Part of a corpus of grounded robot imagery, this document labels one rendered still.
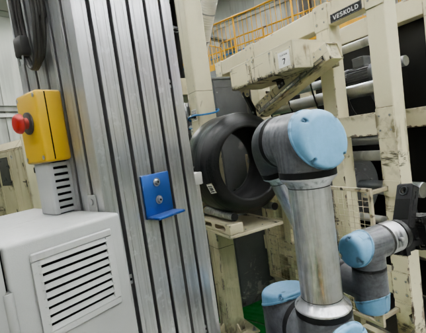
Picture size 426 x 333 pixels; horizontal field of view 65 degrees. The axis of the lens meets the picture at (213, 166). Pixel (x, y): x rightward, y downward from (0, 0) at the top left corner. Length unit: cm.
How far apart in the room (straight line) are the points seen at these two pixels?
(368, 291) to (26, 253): 68
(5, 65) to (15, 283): 1077
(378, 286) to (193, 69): 170
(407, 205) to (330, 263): 31
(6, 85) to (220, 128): 962
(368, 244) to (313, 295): 17
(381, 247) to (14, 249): 70
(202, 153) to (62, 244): 130
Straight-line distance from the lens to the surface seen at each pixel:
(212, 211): 203
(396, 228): 89
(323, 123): 66
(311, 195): 68
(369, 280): 85
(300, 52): 187
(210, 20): 269
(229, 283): 237
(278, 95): 211
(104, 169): 64
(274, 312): 87
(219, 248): 226
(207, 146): 177
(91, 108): 64
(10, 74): 1120
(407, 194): 96
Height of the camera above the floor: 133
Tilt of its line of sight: 4 degrees down
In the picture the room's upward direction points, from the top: 8 degrees counter-clockwise
